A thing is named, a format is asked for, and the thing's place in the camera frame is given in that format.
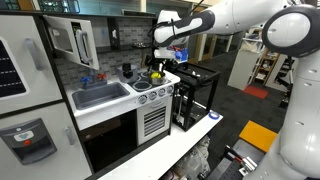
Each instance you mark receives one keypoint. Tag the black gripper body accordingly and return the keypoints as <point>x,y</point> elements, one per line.
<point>159,62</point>

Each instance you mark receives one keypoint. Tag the yellow artificial fruit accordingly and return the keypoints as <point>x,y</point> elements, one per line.
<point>155,75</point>

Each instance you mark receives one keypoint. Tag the white toy microwave door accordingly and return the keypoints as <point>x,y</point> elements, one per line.
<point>71,41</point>

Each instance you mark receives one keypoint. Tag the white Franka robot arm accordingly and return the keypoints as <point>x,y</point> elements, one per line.
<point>300,133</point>

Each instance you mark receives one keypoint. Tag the white toy oven door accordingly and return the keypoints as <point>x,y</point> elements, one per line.
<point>154,120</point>

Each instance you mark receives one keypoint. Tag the white fridge door with window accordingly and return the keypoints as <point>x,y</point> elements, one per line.
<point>36,76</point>

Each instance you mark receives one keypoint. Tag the white fridge door with dispenser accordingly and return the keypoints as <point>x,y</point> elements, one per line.
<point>66,160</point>

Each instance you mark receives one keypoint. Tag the silver steel pot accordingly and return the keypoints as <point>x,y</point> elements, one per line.
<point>158,81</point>

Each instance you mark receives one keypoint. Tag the round silver stove knob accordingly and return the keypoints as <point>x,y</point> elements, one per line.
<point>170,89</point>
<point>162,92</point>
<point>142,99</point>
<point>152,95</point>

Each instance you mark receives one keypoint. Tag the round black stove burner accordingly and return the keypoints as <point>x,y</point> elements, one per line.
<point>142,86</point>

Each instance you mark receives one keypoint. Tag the gray pot with black knob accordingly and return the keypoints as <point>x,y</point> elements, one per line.
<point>128,76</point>

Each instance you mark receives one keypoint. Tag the blue plastic block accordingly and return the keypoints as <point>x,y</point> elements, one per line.
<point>183,55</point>

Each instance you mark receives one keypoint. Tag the gray toy faucet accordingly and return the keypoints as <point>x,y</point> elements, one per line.
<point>95,84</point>

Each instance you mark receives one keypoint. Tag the gray toy sink basin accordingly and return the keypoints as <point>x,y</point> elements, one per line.
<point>100,95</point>

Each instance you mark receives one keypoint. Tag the white toy kitchen unit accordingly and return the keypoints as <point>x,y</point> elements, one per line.
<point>110,110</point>

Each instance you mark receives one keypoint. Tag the blue tape roll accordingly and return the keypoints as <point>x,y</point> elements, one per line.
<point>214,115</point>

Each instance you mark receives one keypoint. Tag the plain white cabinet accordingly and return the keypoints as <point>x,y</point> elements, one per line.
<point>243,68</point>

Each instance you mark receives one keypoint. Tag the red floor mat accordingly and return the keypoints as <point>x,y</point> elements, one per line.
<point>256,91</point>

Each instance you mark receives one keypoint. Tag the gray plastic bag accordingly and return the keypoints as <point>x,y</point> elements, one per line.
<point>195,160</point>

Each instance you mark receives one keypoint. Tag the wooden open shelf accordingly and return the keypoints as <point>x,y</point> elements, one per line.
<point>263,70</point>

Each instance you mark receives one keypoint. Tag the yellow floor pad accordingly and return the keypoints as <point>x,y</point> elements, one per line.
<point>257,135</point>

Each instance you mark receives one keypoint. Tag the black padded bench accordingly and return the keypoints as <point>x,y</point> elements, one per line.
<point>285,100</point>

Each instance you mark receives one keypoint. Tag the gray toy water dispenser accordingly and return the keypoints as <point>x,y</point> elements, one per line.
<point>26,140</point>

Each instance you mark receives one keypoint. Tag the black metal frame box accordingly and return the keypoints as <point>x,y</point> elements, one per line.
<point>186,75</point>

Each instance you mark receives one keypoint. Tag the white toy wall phone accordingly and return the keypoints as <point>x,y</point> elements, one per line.
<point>114,33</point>

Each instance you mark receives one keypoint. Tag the black base plate with clamp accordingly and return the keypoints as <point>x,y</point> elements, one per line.
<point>233,163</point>

